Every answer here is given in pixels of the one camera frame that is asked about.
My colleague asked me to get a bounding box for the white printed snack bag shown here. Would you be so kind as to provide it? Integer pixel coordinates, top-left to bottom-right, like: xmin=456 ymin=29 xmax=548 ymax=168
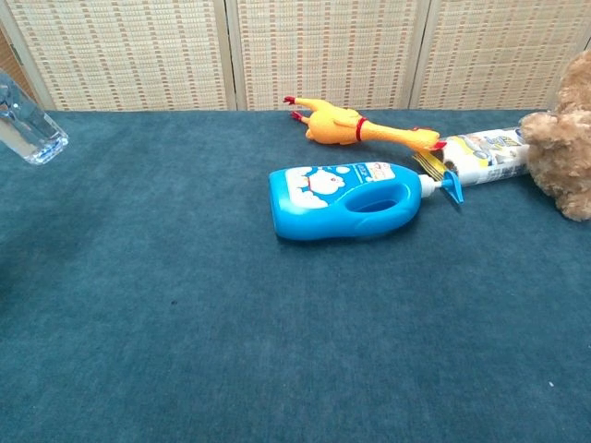
xmin=412 ymin=126 xmax=532 ymax=187

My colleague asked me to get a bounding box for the blue pump detergent bottle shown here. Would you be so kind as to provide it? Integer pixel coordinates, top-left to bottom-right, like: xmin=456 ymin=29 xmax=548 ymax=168
xmin=268 ymin=161 xmax=465 ymax=242

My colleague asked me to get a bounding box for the brown plush teddy bear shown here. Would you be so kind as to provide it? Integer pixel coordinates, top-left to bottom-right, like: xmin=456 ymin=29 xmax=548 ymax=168
xmin=519 ymin=49 xmax=591 ymax=222

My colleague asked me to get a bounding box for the yellow rubber chicken toy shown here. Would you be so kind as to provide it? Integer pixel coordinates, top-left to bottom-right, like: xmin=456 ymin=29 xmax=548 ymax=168
xmin=283 ymin=95 xmax=448 ymax=152

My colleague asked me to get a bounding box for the blue tablecloth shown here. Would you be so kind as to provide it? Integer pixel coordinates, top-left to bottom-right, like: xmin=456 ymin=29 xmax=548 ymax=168
xmin=0 ymin=109 xmax=591 ymax=443

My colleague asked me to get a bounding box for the transparent plastic water bottle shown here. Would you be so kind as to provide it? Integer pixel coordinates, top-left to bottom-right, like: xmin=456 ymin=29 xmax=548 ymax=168
xmin=0 ymin=68 xmax=69 ymax=166

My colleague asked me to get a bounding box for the woven folding screen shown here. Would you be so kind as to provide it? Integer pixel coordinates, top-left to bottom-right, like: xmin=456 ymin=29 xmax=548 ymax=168
xmin=0 ymin=0 xmax=591 ymax=112

